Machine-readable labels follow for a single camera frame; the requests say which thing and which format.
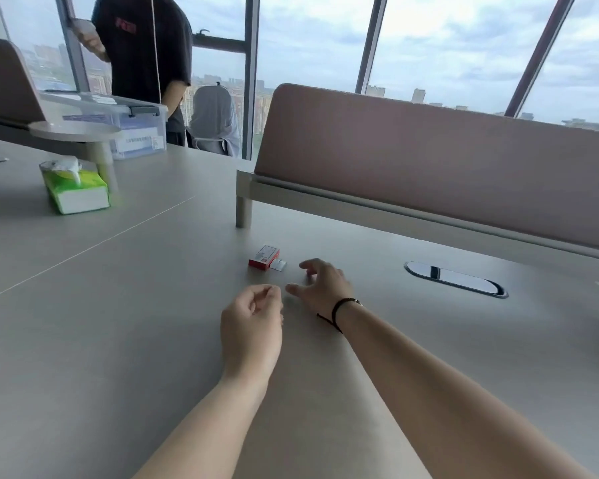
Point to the white phone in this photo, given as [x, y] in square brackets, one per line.
[83, 27]

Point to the pink desk divider panel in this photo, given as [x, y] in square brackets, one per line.
[5, 84]
[429, 164]

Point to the person's left fingers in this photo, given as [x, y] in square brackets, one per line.
[268, 298]

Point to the clear plastic storage box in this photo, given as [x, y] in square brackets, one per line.
[135, 127]

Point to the person's right hand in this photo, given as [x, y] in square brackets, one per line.
[329, 291]

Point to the person's right thumb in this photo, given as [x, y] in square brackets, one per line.
[298, 290]

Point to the small red box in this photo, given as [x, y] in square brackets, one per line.
[263, 257]

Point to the person's left forearm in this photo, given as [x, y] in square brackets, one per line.
[204, 429]

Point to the green tissue pack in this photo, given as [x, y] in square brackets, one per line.
[77, 189]

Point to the dark window frame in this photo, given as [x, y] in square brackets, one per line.
[251, 69]

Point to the person's left hand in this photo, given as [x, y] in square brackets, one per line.
[249, 339]

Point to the person's right forearm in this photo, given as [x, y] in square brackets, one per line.
[444, 394]

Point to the grey office chair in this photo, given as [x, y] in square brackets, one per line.
[214, 119]

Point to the round white desk stand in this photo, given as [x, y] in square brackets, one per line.
[75, 130]

